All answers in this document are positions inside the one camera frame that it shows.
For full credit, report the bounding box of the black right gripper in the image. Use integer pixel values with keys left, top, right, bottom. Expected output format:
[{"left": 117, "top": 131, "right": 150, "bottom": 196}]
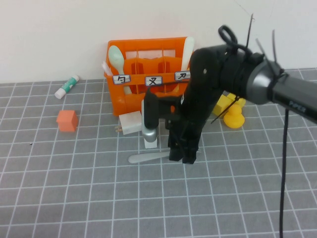
[{"left": 164, "top": 96, "right": 208, "bottom": 165}]

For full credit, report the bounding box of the grey plastic fork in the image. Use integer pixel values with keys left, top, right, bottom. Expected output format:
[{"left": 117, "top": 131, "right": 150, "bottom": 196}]
[{"left": 128, "top": 146, "right": 202, "bottom": 164}]

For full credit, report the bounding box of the orange plastic cutlery holder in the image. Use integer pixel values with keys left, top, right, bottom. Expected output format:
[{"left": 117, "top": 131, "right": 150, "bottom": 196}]
[{"left": 103, "top": 37, "right": 196, "bottom": 117}]

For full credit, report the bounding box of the white cube block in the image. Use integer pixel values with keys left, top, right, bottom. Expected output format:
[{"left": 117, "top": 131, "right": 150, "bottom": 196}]
[{"left": 144, "top": 137, "right": 159, "bottom": 149}]

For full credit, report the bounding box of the yellow rubber duck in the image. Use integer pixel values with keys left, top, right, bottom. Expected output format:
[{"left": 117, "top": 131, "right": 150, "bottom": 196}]
[{"left": 222, "top": 104, "right": 245, "bottom": 129}]

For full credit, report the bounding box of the yellow cube block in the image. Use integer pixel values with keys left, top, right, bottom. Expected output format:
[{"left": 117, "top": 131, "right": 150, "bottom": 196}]
[
  {"left": 212, "top": 95, "right": 230, "bottom": 117},
  {"left": 227, "top": 92, "right": 247, "bottom": 108}
]

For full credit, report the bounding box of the black zip tie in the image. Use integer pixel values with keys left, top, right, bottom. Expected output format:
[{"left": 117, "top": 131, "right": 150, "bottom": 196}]
[
  {"left": 211, "top": 95, "right": 242, "bottom": 125},
  {"left": 271, "top": 29, "right": 279, "bottom": 63}
]

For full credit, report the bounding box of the white plug charger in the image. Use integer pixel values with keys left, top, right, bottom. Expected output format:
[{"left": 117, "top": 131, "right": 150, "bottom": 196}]
[{"left": 113, "top": 111, "right": 144, "bottom": 136}]

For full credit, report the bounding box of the white knife character label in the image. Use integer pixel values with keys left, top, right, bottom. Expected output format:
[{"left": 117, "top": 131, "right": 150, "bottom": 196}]
[{"left": 174, "top": 71, "right": 192, "bottom": 81}]

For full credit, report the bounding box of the white fork character label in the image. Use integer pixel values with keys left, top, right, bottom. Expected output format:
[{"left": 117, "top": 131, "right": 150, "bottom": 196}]
[{"left": 144, "top": 76, "right": 163, "bottom": 87}]

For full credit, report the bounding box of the white spoon character label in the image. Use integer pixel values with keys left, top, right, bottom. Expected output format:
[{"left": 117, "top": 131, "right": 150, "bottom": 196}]
[{"left": 112, "top": 75, "right": 131, "bottom": 85}]

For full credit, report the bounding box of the cream white plastic knife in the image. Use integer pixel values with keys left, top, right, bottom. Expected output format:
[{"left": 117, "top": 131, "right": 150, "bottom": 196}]
[{"left": 180, "top": 36, "right": 195, "bottom": 72}]

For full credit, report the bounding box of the mint green plastic spoon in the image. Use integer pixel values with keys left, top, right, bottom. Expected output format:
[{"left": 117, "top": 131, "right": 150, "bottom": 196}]
[{"left": 108, "top": 45, "right": 133, "bottom": 95}]

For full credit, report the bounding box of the orange cube block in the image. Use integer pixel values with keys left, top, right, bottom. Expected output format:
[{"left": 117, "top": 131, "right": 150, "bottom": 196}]
[{"left": 56, "top": 110, "right": 79, "bottom": 133}]

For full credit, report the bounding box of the green white glue stick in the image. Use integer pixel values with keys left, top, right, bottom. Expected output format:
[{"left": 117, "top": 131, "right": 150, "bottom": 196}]
[{"left": 54, "top": 75, "right": 80, "bottom": 100}]

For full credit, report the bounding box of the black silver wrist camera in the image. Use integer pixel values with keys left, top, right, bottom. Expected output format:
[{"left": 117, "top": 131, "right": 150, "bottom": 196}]
[{"left": 141, "top": 87, "right": 183, "bottom": 144}]

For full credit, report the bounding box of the black hanging cable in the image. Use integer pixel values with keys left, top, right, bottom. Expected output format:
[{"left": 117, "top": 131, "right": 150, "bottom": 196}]
[{"left": 279, "top": 108, "right": 290, "bottom": 238}]

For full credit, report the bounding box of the black looped cable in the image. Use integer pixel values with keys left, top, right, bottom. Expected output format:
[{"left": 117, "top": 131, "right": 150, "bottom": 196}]
[{"left": 218, "top": 24, "right": 251, "bottom": 55}]

